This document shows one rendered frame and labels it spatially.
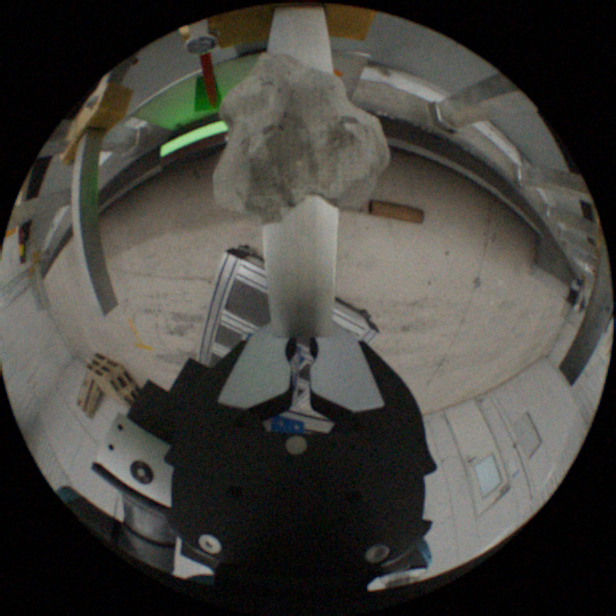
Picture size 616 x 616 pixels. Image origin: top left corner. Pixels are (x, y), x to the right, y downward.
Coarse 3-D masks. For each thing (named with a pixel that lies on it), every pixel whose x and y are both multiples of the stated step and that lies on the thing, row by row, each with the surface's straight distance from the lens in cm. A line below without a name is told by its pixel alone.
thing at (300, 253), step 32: (288, 32) 14; (320, 32) 14; (320, 64) 11; (288, 224) 7; (320, 224) 7; (288, 256) 7; (320, 256) 7; (288, 288) 8; (320, 288) 8; (288, 320) 9; (320, 320) 8
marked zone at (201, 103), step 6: (198, 78) 25; (198, 84) 26; (204, 84) 26; (216, 84) 26; (198, 90) 27; (204, 90) 27; (216, 90) 27; (198, 96) 28; (204, 96) 28; (198, 102) 29; (204, 102) 29; (198, 108) 30; (204, 108) 30; (210, 108) 30; (216, 108) 31
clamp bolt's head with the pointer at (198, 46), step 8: (216, 32) 21; (200, 40) 19; (208, 40) 19; (192, 48) 20; (200, 48) 20; (208, 48) 20; (200, 56) 22; (208, 56) 22; (208, 64) 23; (208, 72) 24; (208, 80) 25; (208, 88) 26; (208, 96) 27; (216, 96) 28; (216, 104) 29
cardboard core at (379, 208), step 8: (376, 200) 94; (368, 208) 97; (376, 208) 91; (384, 208) 93; (392, 208) 95; (400, 208) 97; (408, 208) 100; (416, 208) 105; (384, 216) 96; (392, 216) 96; (400, 216) 98; (408, 216) 99; (416, 216) 102
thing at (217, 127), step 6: (210, 126) 31; (216, 126) 30; (222, 126) 30; (192, 132) 32; (198, 132) 31; (204, 132) 31; (210, 132) 30; (216, 132) 30; (180, 138) 33; (186, 138) 32; (192, 138) 32; (198, 138) 31; (168, 144) 35; (174, 144) 34; (180, 144) 33; (162, 150) 35; (168, 150) 34
